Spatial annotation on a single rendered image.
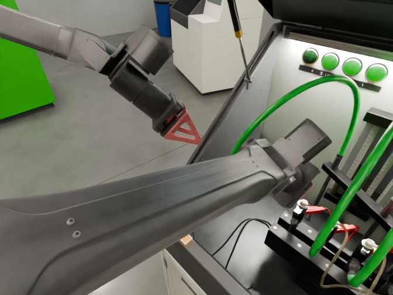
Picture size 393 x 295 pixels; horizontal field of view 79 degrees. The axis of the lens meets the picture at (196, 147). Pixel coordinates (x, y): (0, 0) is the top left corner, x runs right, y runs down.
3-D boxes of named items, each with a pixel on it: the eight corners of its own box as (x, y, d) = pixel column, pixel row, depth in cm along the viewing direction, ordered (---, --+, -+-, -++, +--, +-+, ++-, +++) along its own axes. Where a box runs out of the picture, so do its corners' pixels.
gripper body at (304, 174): (322, 172, 47) (312, 161, 41) (286, 209, 49) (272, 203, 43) (296, 153, 51) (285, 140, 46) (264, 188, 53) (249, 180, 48)
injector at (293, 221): (275, 249, 76) (291, 208, 63) (283, 239, 79) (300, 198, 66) (283, 255, 75) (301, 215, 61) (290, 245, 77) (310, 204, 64)
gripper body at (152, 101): (177, 96, 53) (150, 74, 50) (182, 110, 44) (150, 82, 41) (158, 118, 54) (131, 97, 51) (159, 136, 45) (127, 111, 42)
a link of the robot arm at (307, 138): (234, 151, 37) (272, 196, 34) (294, 96, 33) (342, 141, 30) (252, 155, 47) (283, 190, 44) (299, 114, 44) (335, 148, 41)
